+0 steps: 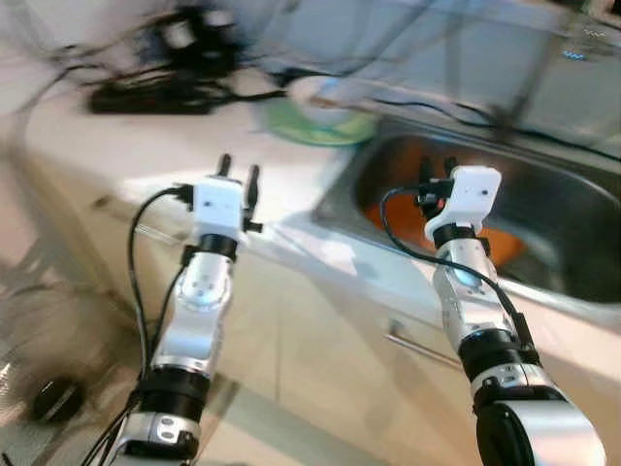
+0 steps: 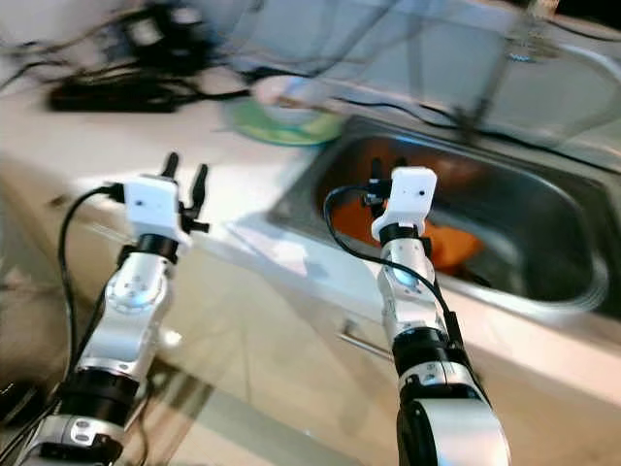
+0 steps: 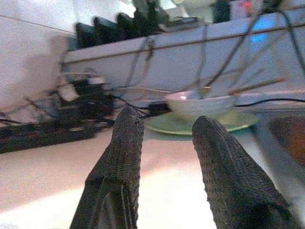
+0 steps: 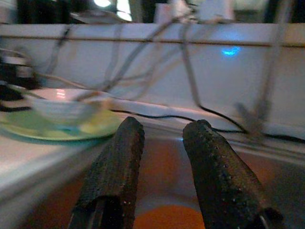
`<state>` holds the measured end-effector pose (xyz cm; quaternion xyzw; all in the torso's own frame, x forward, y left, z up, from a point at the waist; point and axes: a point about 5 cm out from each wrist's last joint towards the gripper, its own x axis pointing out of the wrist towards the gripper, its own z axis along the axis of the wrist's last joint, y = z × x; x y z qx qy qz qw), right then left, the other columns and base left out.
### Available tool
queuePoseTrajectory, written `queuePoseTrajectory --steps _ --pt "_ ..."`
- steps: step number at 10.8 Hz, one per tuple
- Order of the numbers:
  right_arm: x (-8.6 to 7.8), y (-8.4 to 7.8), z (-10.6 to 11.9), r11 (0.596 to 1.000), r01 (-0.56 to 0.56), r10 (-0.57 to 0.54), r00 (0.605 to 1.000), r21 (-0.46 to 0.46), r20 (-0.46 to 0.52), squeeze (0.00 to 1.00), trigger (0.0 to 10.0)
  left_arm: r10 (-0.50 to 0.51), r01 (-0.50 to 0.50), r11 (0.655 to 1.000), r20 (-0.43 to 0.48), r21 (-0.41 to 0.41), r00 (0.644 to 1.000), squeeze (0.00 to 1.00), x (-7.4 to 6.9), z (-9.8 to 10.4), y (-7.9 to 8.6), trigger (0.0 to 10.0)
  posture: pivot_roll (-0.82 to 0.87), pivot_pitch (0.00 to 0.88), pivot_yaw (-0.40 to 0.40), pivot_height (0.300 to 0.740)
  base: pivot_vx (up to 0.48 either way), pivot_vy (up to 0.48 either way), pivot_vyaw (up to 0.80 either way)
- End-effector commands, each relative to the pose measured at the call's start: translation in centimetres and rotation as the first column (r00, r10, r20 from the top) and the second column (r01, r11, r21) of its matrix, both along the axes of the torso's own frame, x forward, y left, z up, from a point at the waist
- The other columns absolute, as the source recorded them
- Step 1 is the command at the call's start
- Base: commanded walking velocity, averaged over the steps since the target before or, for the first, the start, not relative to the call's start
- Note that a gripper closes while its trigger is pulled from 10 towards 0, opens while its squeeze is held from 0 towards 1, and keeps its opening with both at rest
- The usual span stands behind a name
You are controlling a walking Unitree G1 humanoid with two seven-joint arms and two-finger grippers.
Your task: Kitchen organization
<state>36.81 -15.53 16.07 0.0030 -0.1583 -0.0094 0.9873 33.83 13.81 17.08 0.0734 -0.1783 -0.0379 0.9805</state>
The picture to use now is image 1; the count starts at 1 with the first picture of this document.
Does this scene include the cream kitchen cabinet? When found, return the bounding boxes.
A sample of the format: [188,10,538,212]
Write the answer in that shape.
[58,175,621,466]

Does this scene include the white bowl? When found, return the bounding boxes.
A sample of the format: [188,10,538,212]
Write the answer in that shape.
[286,76,360,122]

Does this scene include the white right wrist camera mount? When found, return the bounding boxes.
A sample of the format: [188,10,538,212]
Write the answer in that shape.
[424,165,503,244]

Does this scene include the metal cabinet handle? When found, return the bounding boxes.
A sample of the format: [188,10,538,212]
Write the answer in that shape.
[386,320,465,372]

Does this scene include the stainless steel sink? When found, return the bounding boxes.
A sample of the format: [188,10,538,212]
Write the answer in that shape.
[312,121,621,302]

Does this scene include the wire-guard floor fan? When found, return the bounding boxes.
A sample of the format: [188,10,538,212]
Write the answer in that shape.
[0,262,137,466]

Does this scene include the orange bowl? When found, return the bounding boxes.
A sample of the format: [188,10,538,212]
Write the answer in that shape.
[480,225,527,265]

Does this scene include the green plate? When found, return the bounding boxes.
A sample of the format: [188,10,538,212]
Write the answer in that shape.
[257,92,375,147]

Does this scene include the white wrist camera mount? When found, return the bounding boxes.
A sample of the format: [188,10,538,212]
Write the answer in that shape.
[192,177,245,244]
[424,165,503,244]

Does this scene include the orange plate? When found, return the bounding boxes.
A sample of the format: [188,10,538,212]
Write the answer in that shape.
[364,136,486,249]

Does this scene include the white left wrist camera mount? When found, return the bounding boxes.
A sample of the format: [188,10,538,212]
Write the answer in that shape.
[192,177,245,244]

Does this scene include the black power strip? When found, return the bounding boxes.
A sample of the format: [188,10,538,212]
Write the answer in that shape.
[89,78,219,116]

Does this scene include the black charger with white label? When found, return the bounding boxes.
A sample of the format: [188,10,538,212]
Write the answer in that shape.
[141,8,239,74]

